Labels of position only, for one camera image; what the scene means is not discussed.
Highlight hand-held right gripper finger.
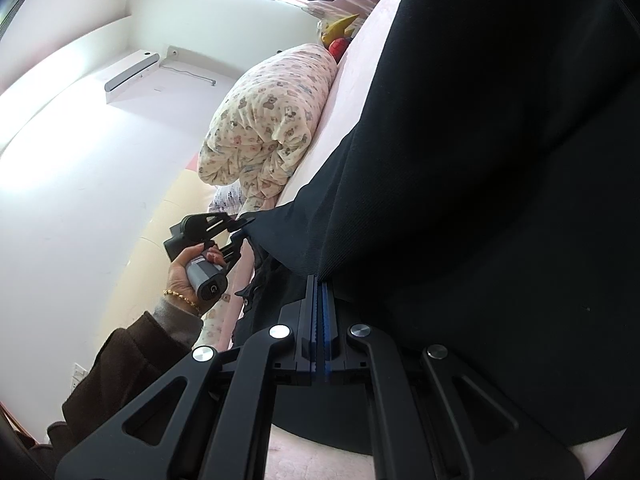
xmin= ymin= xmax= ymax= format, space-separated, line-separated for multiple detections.
xmin=318 ymin=280 xmax=586 ymax=480
xmin=54 ymin=274 xmax=319 ymax=480

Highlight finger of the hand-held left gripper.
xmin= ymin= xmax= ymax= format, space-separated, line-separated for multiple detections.
xmin=226 ymin=214 xmax=260 ymax=235
xmin=219 ymin=237 xmax=250 ymax=275

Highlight black pants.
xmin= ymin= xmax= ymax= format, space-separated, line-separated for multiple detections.
xmin=232 ymin=0 xmax=640 ymax=456

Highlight person's left forearm brown sleeve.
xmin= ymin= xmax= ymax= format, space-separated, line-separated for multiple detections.
xmin=47 ymin=294 xmax=203 ymax=463

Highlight person's left hand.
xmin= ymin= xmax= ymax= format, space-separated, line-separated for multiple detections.
xmin=165 ymin=242 xmax=228 ymax=311

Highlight lilac patterned cloth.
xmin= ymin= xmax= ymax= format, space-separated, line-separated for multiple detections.
xmin=207 ymin=184 xmax=247 ymax=215

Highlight floral mattress cover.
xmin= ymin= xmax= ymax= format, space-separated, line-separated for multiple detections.
xmin=200 ymin=270 xmax=251 ymax=353

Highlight beige headboard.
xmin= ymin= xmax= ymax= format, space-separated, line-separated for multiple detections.
xmin=112 ymin=169 xmax=241 ymax=353

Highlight floral patterned pillow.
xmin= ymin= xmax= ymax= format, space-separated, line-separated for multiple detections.
xmin=197 ymin=44 xmax=340 ymax=211

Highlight air conditioner pipe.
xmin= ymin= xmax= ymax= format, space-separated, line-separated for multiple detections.
xmin=159 ymin=46 xmax=217 ymax=86

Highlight pink bed sheet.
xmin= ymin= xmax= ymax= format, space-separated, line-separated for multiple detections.
xmin=235 ymin=0 xmax=633 ymax=480

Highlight white air conditioner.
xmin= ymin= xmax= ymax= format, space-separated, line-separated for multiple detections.
xmin=104 ymin=50 xmax=161 ymax=104

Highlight yellow plush toy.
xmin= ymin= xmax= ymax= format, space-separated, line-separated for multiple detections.
xmin=322 ymin=14 xmax=360 ymax=46

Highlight pink striped cloth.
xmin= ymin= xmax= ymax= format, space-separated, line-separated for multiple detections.
xmin=272 ymin=0 xmax=383 ymax=23

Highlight gold bracelet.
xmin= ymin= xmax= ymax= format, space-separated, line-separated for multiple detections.
xmin=162 ymin=288 xmax=204 ymax=317

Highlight white wall socket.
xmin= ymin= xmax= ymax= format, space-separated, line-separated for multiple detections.
xmin=71 ymin=361 xmax=92 ymax=392

